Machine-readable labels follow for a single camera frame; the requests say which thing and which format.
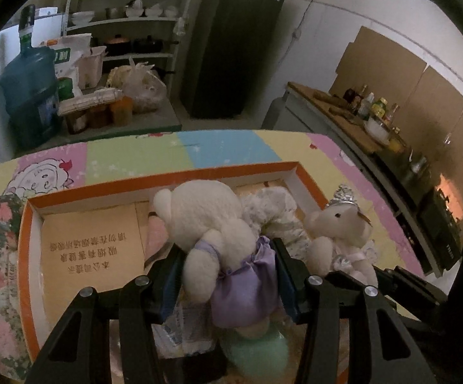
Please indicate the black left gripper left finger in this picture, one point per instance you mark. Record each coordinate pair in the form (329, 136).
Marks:
(78, 348)

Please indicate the white bear silver crown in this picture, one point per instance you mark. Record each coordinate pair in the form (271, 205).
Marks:
(339, 231)

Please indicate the white bear purple dress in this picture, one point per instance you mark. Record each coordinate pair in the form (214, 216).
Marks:
(227, 264)

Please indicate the orange rimmed cardboard box tray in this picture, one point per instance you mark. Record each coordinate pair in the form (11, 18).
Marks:
(93, 236)

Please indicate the colourful cartoon play mat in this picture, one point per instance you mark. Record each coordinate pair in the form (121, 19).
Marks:
(84, 164)

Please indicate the white bowl on counter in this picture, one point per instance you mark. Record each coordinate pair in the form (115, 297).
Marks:
(377, 130)

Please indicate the kitchen counter with cutting board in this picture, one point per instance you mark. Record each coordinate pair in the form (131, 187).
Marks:
(412, 193)

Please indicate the group of condiment bottles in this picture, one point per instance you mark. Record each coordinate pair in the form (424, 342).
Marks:
(364, 105)

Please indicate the plastic bag of vegetables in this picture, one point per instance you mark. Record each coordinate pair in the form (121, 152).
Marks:
(139, 82)

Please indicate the blue water jug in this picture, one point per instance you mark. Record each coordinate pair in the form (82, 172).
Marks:
(30, 89)

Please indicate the grey metal shelf rack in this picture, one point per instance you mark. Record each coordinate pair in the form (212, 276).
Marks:
(139, 30)

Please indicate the black refrigerator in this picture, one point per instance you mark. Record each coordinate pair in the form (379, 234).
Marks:
(227, 51)

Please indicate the brown cardboard wall sheet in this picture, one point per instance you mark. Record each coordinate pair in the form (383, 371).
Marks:
(430, 113)

